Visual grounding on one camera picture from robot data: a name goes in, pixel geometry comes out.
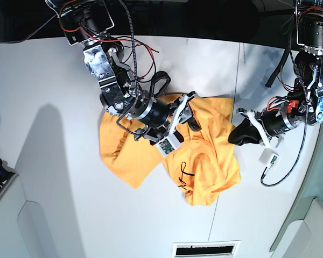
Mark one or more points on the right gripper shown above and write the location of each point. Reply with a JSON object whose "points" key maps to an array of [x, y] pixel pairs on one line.
{"points": [[154, 114]]}

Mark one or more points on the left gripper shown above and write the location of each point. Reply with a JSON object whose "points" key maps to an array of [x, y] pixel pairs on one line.
{"points": [[276, 122]]}

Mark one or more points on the orange t-shirt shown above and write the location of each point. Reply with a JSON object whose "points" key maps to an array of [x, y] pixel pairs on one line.
{"points": [[202, 167]]}

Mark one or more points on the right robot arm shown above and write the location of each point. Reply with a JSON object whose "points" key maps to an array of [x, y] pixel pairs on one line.
{"points": [[113, 62]]}

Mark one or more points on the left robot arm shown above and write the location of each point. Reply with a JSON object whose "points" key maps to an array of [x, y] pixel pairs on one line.
{"points": [[304, 100]]}

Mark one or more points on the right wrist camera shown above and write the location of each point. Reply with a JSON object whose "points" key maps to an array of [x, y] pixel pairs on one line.
{"points": [[168, 144]]}

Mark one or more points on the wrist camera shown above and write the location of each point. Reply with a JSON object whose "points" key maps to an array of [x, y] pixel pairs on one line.
{"points": [[269, 158], [168, 144]]}

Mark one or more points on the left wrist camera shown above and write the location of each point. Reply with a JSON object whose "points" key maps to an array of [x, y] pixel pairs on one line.
{"points": [[269, 158]]}

